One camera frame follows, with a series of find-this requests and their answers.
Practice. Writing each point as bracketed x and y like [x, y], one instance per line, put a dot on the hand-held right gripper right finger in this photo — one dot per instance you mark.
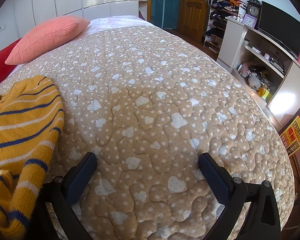
[215, 180]

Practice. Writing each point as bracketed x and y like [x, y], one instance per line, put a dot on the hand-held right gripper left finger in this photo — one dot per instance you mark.
[81, 177]

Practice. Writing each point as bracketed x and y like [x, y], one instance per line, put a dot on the yellow striped knit sweater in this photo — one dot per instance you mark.
[27, 120]

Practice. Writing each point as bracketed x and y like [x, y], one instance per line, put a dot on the pile of clothes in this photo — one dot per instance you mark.
[227, 1]

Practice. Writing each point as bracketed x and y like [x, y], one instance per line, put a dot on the yellow printed box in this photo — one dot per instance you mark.
[296, 135]

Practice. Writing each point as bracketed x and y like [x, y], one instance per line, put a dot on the yellow glass bottle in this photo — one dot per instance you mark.
[262, 91]

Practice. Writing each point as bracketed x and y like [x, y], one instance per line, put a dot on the beige heart print quilt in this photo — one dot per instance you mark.
[152, 92]

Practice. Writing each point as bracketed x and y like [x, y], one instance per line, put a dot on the black hair dryer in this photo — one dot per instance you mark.
[256, 72]

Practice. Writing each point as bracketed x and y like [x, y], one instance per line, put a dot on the white shelf unit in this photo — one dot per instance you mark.
[231, 45]

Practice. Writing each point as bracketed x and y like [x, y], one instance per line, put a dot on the red embroidered pillow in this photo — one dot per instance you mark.
[0, 62]

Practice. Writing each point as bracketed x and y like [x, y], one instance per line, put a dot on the small white jar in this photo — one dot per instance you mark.
[246, 41]

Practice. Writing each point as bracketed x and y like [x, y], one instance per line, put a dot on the pink knit pillow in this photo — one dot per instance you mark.
[47, 37]

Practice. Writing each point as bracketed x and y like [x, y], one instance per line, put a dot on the white shoe rack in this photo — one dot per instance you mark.
[215, 32]

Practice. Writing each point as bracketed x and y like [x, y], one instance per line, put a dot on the white bed sheet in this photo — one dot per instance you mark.
[115, 21]

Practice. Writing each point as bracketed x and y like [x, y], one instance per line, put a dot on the purple square clock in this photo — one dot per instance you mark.
[250, 21]

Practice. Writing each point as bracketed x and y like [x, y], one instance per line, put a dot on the black television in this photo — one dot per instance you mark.
[277, 25]

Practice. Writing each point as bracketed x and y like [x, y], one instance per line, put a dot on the wooden door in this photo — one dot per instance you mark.
[193, 7]

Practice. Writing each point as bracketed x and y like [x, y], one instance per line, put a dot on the black ornate clock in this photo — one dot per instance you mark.
[254, 9]

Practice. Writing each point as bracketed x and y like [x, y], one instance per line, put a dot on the teal fabric closet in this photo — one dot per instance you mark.
[165, 2]

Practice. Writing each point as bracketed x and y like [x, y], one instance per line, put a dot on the wall socket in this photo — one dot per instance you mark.
[1, 27]

